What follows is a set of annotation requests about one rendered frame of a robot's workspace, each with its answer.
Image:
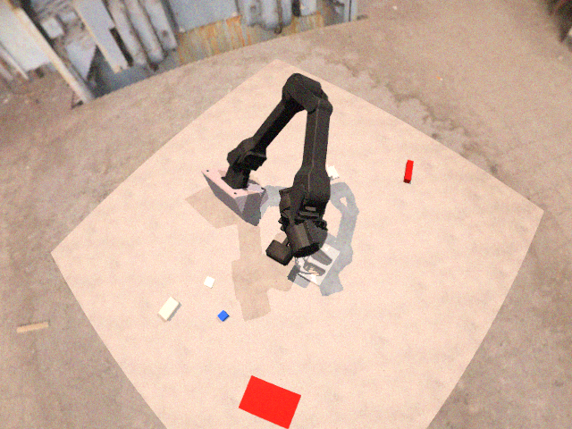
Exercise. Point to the small blue block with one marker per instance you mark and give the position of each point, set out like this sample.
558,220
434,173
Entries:
223,316

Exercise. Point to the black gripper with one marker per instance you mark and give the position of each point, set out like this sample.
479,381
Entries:
281,252

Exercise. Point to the cream rectangular block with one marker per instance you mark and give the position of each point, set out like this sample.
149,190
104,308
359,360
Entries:
169,308

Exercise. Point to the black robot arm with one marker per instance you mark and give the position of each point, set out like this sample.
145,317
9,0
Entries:
306,230

